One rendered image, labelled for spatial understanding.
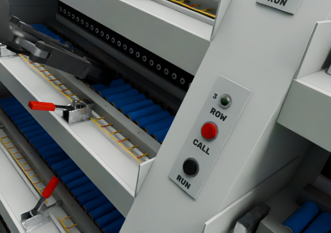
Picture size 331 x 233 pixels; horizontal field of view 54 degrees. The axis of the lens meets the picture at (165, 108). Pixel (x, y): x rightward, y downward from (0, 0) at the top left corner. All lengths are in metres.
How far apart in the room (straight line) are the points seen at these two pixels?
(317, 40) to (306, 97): 0.05
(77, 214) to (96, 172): 0.15
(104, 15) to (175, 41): 0.14
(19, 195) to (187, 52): 0.43
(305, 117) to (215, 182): 0.10
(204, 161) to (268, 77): 0.10
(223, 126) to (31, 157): 0.46
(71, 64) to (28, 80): 0.18
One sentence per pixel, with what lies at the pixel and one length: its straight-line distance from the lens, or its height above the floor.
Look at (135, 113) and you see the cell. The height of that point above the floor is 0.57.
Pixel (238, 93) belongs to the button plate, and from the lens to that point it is 0.32.
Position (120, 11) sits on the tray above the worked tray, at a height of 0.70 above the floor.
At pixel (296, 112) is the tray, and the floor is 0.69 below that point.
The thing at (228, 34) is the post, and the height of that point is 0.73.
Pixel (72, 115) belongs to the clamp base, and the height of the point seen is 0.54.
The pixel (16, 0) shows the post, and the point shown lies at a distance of 0.88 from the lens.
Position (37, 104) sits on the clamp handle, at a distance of 0.47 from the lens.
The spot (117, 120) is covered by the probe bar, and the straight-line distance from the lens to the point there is 0.48.
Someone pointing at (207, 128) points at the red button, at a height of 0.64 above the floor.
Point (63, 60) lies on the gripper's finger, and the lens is 0.46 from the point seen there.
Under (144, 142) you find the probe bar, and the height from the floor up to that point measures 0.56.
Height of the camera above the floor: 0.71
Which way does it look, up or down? 13 degrees down
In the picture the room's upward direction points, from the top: 25 degrees clockwise
